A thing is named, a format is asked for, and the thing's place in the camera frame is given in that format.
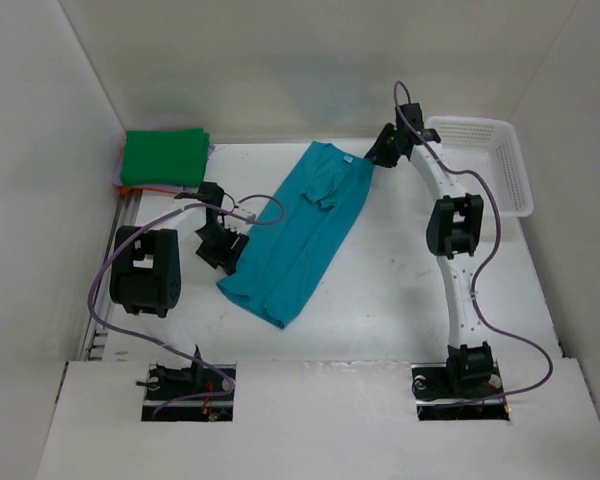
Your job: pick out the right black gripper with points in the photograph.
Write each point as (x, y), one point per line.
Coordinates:
(384, 159)

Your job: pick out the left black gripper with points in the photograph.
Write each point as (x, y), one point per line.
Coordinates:
(229, 257)

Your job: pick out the teal t shirt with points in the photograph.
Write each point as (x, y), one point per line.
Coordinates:
(285, 258)

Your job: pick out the green t shirt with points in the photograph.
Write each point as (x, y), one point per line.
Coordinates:
(183, 135)

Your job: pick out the orange t shirt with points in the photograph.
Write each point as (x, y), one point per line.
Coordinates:
(127, 190)

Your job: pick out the lavender t shirt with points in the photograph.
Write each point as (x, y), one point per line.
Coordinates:
(164, 167)

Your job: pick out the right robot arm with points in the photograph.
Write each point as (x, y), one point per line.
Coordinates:
(452, 237)

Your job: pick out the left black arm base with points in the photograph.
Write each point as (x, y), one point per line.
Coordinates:
(191, 394)

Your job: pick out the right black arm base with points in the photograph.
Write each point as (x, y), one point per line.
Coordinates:
(438, 399)

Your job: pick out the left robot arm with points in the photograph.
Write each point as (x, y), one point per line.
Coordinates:
(145, 278)

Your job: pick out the white laundry basket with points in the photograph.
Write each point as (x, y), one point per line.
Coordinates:
(490, 148)

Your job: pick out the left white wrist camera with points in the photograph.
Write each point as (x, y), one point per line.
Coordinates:
(244, 215)

